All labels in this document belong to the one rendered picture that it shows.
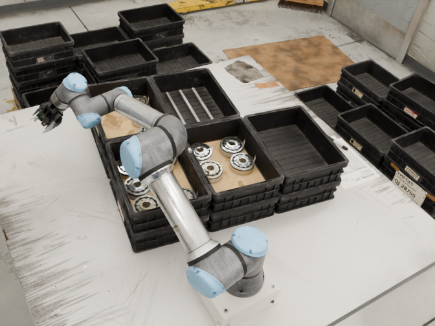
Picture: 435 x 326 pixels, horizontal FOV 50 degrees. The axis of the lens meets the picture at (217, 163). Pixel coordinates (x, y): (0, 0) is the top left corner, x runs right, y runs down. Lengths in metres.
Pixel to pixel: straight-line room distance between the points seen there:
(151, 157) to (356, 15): 3.92
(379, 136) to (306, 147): 1.04
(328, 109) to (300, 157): 1.35
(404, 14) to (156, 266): 3.54
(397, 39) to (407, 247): 2.99
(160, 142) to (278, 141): 0.82
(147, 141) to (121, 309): 0.60
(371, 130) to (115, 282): 1.97
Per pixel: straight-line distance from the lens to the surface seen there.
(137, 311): 1.69
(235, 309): 1.59
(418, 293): 2.88
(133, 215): 1.63
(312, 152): 2.11
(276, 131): 2.17
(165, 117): 1.53
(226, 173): 1.92
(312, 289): 1.81
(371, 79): 3.64
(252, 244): 1.45
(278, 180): 1.79
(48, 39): 3.48
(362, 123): 3.16
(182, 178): 1.88
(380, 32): 4.90
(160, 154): 1.41
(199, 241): 1.40
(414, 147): 2.93
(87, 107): 1.74
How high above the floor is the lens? 2.17
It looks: 43 degrees down
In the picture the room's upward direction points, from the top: 7 degrees clockwise
